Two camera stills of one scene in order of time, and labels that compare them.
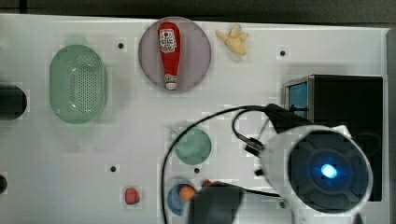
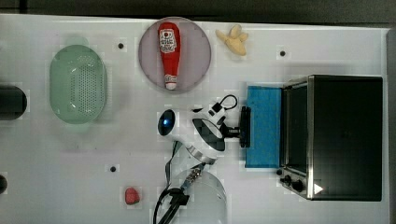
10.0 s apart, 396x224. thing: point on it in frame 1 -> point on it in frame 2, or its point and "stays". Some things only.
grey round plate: [194, 57] stays
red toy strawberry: [132, 196] stays
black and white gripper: [285, 119] -> [209, 124]
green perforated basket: [78, 84] stays
